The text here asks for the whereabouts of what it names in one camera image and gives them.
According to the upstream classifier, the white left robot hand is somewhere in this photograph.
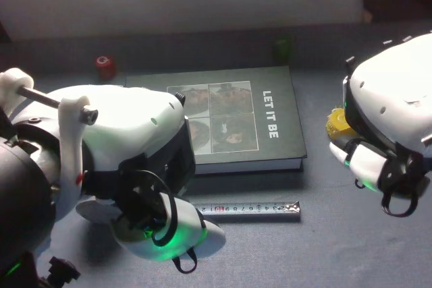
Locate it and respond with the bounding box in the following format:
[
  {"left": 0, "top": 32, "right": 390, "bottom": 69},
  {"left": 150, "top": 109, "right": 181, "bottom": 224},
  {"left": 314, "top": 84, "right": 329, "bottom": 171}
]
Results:
[{"left": 50, "top": 85, "right": 227, "bottom": 264}]

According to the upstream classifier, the white tape measure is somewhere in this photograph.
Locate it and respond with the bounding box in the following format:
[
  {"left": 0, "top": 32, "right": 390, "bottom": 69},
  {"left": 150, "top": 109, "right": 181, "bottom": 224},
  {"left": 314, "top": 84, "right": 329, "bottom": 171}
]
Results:
[{"left": 76, "top": 200, "right": 301, "bottom": 224}]

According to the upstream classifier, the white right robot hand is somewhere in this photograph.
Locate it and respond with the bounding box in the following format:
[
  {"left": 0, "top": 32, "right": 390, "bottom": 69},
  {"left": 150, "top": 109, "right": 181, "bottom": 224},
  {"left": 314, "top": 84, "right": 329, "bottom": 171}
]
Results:
[{"left": 329, "top": 31, "right": 432, "bottom": 218}]

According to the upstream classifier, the black hardcover book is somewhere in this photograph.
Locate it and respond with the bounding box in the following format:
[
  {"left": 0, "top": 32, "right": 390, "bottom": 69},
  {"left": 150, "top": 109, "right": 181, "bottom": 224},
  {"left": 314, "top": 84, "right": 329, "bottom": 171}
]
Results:
[{"left": 125, "top": 65, "right": 308, "bottom": 175}]

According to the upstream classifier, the red toy cylinder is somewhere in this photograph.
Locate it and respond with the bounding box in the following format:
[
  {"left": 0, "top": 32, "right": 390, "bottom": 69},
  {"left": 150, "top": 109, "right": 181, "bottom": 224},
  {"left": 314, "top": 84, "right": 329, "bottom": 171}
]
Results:
[{"left": 94, "top": 55, "right": 117, "bottom": 82}]

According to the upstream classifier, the green toy cylinder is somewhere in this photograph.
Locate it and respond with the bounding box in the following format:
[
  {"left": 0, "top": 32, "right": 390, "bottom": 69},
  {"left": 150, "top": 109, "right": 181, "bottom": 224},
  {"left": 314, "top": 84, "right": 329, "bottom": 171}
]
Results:
[{"left": 272, "top": 37, "right": 294, "bottom": 63}]

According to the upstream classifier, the grey table cloth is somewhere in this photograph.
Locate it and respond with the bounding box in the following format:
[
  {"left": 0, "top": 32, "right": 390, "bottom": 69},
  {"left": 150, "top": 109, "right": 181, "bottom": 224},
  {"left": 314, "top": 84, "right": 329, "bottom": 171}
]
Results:
[{"left": 0, "top": 21, "right": 432, "bottom": 288}]

